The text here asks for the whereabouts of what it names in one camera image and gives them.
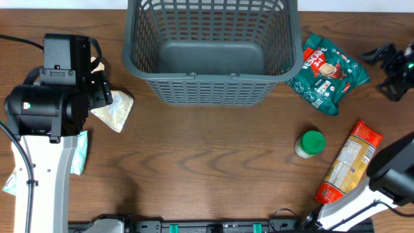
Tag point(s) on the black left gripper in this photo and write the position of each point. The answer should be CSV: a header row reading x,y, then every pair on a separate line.
x,y
101,90

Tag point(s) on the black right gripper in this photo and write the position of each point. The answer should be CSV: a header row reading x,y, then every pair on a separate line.
x,y
391,69

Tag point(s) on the beige foil pouch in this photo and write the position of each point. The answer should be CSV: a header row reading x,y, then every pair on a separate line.
x,y
115,114

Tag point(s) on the green Nescafe coffee bag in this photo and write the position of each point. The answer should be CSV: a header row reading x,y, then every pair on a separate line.
x,y
327,75

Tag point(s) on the light teal wipes packet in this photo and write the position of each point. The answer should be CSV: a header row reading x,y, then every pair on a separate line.
x,y
77,167

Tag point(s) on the green lid jar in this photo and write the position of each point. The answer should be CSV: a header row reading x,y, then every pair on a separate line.
x,y
310,144

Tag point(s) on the red yellow pasta packet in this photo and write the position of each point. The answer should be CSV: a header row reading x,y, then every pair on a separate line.
x,y
350,164

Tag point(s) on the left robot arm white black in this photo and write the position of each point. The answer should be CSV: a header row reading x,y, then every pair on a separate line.
x,y
45,115

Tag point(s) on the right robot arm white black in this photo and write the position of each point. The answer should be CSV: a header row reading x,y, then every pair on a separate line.
x,y
389,181

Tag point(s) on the grey plastic lattice basket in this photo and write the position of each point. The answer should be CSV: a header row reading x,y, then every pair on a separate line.
x,y
212,52

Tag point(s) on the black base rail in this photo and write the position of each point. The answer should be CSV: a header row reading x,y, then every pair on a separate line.
x,y
128,223

